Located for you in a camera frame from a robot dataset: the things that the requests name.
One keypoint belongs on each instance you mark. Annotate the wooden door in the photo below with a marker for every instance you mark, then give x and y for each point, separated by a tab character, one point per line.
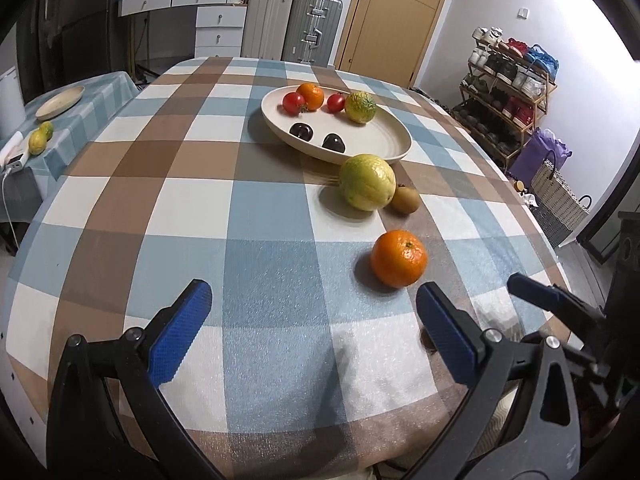
395	15

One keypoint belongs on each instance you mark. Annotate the cream suitcase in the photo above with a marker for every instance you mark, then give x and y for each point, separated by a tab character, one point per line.
267	22

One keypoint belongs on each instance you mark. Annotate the white handheld device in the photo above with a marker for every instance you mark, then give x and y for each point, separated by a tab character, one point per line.
11	144

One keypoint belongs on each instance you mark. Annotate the wooden shoe rack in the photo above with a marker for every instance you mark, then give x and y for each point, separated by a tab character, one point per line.
537	105

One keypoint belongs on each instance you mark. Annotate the small wooden plate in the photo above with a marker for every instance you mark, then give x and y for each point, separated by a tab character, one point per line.
60	103

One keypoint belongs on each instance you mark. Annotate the large cream plate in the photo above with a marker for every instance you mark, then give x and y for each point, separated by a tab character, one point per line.
372	136

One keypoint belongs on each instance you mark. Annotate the green-yellow lemon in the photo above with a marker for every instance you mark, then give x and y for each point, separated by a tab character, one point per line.
47	127

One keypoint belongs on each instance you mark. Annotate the dark purple plum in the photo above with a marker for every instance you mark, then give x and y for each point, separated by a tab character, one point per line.
301	132

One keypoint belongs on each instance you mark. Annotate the grey refrigerator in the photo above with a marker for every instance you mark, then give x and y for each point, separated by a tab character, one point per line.
70	35

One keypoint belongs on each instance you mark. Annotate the bumpy yellow-green citrus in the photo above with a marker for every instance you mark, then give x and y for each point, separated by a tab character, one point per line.
360	107

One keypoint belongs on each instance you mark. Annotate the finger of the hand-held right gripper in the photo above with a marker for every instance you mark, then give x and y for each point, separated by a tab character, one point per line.
540	296
585	365

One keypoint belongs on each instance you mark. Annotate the brown kiwi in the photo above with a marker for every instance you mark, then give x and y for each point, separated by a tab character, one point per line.
406	199

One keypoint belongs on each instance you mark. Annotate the black basket with bottles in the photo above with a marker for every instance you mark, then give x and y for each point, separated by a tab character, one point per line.
525	192

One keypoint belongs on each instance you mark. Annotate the white drawer cabinet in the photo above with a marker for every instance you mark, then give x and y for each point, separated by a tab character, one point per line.
220	30

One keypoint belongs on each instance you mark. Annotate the purple gift bag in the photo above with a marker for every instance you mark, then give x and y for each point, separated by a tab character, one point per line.
542	152

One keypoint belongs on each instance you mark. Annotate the silver suitcase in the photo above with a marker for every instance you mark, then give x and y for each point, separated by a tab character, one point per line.
312	27

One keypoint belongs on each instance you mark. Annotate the rows of racked shoes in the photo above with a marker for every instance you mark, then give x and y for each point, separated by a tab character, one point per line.
505	67

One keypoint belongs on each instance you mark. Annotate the orange mandarin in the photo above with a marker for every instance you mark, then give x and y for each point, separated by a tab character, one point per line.
311	96
399	258

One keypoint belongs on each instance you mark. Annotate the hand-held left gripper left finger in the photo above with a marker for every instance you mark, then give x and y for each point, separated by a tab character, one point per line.
177	330

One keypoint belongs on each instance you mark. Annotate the woven basket bag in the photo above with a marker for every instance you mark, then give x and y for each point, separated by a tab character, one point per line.
560	202

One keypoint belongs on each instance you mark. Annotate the small dark brown fruit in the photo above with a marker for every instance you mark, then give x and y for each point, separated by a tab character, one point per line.
334	143

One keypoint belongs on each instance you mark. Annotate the large yellow-green citrus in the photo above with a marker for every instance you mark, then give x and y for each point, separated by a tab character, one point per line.
367	182

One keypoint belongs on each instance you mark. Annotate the teal checked side tablecloth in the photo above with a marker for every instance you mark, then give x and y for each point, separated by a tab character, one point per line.
95	105

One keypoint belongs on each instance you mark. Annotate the red tomato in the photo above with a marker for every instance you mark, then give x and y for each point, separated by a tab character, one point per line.
335	103
293	103

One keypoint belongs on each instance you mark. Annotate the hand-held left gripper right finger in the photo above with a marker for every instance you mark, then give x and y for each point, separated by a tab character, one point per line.
447	332

